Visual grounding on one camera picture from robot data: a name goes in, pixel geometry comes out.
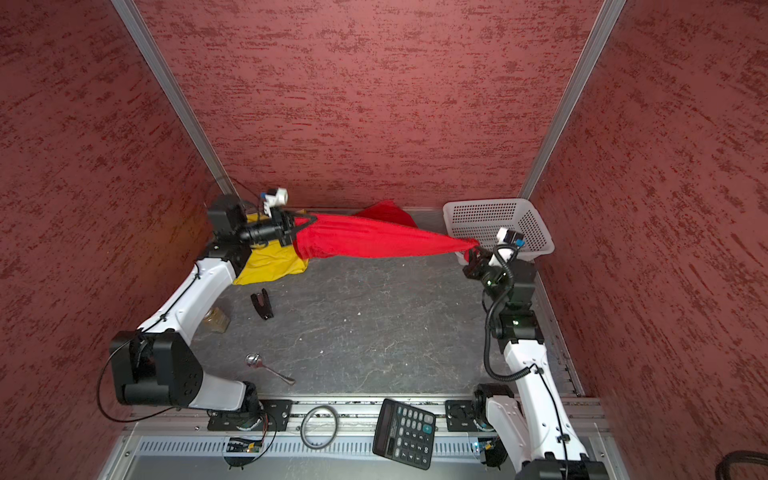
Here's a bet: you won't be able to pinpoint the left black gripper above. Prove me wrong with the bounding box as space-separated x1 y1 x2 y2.
236 204 316 244

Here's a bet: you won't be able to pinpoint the yellow shorts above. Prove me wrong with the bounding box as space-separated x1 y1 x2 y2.
234 239 309 286

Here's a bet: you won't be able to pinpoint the red shorts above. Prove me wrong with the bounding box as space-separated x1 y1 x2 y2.
294 200 479 260

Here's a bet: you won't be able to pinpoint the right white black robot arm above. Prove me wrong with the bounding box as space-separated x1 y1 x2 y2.
463 243 609 479

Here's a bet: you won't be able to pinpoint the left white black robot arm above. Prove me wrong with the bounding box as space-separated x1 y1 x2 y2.
102 189 317 431

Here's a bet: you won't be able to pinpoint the white plastic basket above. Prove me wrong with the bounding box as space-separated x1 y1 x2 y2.
442 198 555 262

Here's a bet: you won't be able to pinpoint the small brown glass jar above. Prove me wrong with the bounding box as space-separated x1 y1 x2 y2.
201 307 231 334

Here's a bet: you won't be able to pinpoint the metal spoon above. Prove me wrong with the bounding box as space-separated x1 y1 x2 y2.
246 353 296 386

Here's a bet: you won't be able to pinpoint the black calculator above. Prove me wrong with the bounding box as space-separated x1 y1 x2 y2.
372 398 437 470

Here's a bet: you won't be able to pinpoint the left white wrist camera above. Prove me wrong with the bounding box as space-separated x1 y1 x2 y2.
260 188 289 213

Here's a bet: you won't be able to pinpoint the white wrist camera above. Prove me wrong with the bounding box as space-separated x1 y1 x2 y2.
490 228 526 266
260 188 289 213

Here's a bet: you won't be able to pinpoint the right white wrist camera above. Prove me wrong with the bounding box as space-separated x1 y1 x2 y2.
490 228 526 266

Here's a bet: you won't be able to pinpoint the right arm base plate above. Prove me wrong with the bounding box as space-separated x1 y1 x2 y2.
444 400 485 433

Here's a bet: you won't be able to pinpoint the right circuit board with wires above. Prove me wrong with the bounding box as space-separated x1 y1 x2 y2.
473 436 509 469

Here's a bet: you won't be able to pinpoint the circuit board with wires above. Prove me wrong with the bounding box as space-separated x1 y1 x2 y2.
223 413 277 470
473 436 509 469

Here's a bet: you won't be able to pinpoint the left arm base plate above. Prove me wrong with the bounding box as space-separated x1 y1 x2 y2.
207 399 294 433

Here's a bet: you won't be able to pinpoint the left aluminium corner post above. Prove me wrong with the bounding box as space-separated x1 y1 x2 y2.
110 0 237 195

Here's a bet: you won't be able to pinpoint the aluminium corner post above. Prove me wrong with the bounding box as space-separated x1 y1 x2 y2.
519 0 626 199
110 0 237 195

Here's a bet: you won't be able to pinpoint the aluminium front frame rail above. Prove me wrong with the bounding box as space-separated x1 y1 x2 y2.
98 394 631 480

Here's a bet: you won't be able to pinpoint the grey ring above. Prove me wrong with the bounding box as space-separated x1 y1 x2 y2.
299 405 340 451

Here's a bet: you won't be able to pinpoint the left circuit board with wires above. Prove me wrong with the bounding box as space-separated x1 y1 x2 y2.
223 413 277 470

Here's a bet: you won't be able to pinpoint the right aluminium corner post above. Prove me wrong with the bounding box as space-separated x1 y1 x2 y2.
519 0 626 199

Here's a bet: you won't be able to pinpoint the black cable bundle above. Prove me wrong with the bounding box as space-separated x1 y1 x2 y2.
715 450 768 480

